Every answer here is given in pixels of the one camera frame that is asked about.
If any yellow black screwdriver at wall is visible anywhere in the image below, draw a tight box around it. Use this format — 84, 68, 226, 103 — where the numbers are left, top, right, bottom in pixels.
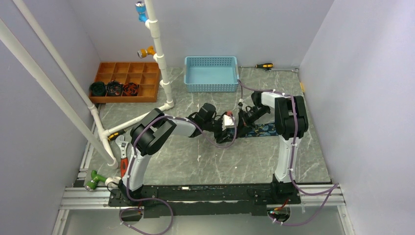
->
255, 63, 274, 70

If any red handled adjustable wrench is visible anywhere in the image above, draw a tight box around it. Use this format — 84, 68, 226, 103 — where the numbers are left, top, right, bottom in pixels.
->
115, 135, 130, 178

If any white diagonal PVC pipe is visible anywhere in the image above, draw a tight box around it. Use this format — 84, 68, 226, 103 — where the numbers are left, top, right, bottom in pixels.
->
0, 0, 118, 168

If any aluminium rail frame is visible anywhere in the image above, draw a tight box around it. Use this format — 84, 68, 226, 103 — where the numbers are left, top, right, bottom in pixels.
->
53, 131, 349, 235

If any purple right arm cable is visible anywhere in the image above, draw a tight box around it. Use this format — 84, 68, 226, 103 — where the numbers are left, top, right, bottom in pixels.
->
237, 79, 340, 227

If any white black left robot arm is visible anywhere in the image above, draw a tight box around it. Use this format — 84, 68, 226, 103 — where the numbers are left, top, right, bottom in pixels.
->
118, 103, 235, 206

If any dark blue patterned tie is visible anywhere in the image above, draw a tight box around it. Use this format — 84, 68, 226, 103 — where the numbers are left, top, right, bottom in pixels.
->
223, 123, 277, 142

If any rolled dark green tie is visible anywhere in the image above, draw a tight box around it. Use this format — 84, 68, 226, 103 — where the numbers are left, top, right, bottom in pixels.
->
89, 81, 107, 97

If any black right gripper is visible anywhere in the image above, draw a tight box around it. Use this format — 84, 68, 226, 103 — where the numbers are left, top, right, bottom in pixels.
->
235, 106, 270, 138

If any orange wooden compartment tray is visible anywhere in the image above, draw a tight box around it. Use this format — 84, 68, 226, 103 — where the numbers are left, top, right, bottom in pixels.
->
89, 62, 161, 104

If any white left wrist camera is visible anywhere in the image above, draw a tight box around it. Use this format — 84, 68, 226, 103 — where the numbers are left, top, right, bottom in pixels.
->
222, 111, 235, 130

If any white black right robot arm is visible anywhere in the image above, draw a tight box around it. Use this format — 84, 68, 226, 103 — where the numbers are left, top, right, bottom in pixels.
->
235, 91, 309, 203

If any light blue plastic basket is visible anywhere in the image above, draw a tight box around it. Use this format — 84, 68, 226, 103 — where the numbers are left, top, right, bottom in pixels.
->
184, 56, 239, 93

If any silver spanner at wall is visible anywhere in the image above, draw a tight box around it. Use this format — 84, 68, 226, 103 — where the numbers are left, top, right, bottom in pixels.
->
263, 68, 299, 73

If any white vertical PVC pipe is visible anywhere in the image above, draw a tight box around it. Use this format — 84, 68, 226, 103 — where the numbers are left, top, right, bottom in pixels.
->
144, 0, 175, 111

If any green valve nozzle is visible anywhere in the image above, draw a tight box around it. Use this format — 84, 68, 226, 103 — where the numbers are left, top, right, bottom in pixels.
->
85, 170, 108, 191

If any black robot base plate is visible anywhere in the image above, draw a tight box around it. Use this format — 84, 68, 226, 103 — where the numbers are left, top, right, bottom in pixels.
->
108, 183, 301, 218

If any orange valve nozzle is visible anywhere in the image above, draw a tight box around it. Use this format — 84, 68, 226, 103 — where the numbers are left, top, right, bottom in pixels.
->
137, 46, 156, 59

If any blue valve nozzle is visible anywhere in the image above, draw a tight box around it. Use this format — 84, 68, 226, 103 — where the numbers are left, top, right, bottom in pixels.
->
135, 1, 148, 23

